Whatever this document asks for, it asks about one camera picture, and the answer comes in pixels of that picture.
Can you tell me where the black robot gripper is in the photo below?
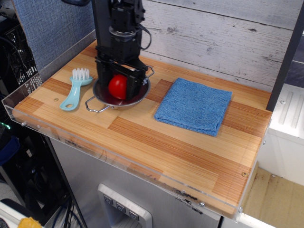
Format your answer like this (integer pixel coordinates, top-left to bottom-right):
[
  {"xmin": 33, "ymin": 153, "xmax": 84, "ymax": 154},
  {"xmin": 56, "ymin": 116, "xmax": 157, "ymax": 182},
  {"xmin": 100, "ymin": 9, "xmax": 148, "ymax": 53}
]
[{"xmin": 96, "ymin": 35, "xmax": 148, "ymax": 100}]

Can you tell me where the red plastic tomato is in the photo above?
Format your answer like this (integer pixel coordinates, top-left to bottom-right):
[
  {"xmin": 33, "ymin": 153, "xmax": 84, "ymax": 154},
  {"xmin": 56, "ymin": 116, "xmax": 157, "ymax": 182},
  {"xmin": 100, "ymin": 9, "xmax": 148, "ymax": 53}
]
[{"xmin": 108, "ymin": 74, "xmax": 127, "ymax": 100}]

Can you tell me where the small stainless steel pot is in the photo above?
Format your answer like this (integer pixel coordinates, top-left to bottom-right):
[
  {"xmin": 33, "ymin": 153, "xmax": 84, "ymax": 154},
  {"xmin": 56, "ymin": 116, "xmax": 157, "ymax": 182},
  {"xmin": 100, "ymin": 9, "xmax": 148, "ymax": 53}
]
[{"xmin": 85, "ymin": 65, "xmax": 155, "ymax": 113}]

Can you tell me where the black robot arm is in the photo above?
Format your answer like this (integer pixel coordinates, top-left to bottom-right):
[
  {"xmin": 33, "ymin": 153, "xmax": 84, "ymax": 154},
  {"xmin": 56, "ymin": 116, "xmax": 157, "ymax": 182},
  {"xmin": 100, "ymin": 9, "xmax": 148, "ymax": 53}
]
[{"xmin": 92, "ymin": 0, "xmax": 148, "ymax": 100}]

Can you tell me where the light blue scrub brush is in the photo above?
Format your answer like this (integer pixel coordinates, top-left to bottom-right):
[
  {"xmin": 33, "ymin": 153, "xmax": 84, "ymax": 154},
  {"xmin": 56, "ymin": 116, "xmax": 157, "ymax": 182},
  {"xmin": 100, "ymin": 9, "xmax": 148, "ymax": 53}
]
[{"xmin": 60, "ymin": 68, "xmax": 93, "ymax": 111}]

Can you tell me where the folded blue cloth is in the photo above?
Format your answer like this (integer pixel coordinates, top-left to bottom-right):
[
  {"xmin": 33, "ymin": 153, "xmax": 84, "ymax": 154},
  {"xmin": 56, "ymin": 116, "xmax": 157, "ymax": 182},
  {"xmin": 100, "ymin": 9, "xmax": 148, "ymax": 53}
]
[{"xmin": 154, "ymin": 78, "xmax": 232, "ymax": 136}]

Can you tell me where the clear acrylic table guard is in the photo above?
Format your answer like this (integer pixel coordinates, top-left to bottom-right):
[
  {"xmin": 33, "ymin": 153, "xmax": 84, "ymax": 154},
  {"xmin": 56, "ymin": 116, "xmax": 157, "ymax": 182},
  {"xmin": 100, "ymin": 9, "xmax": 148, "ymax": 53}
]
[{"xmin": 1, "ymin": 73, "xmax": 273, "ymax": 223}]

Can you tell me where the black plastic crate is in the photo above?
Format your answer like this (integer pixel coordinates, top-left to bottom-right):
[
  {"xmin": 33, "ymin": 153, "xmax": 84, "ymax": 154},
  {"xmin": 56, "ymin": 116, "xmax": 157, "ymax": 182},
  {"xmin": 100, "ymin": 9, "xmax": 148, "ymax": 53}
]
[{"xmin": 0, "ymin": 25, "xmax": 42, "ymax": 93}]

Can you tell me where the stainless steel cabinet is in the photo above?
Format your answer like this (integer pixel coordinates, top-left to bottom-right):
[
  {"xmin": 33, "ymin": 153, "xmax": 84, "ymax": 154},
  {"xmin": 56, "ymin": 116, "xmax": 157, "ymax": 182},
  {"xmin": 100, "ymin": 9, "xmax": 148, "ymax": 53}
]
[{"xmin": 50, "ymin": 139, "xmax": 221, "ymax": 228}]

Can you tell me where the yellow object bottom left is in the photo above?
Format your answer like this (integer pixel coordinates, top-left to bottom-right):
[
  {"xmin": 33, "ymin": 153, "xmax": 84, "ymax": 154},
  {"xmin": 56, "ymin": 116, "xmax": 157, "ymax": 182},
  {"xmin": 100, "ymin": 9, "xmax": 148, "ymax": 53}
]
[{"xmin": 18, "ymin": 217, "xmax": 42, "ymax": 228}]

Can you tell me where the white side unit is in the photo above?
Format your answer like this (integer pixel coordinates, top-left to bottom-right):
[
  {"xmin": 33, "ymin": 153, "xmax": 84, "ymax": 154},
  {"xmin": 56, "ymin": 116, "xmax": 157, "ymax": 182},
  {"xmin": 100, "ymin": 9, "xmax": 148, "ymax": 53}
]
[{"xmin": 257, "ymin": 84, "xmax": 304, "ymax": 185}]

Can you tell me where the dark grey left post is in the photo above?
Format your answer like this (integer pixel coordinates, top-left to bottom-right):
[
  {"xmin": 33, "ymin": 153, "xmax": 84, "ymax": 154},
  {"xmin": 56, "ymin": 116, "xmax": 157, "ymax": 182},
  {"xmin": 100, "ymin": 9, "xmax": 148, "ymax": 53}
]
[{"xmin": 91, "ymin": 0, "xmax": 112, "ymax": 48}]

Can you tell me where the dark grey post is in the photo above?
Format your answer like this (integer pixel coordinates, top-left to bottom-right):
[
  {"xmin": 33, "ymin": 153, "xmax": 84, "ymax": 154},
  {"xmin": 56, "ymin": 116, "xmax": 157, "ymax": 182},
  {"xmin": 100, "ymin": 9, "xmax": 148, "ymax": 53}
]
[
  {"xmin": 91, "ymin": 0, "xmax": 112, "ymax": 48},
  {"xmin": 266, "ymin": 1, "xmax": 304, "ymax": 112}
]

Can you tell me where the dark grey right post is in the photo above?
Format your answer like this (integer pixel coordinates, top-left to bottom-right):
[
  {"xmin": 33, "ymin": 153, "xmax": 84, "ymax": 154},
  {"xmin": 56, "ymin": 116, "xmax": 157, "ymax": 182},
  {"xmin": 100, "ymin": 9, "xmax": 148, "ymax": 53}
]
[{"xmin": 266, "ymin": 1, "xmax": 304, "ymax": 112}]

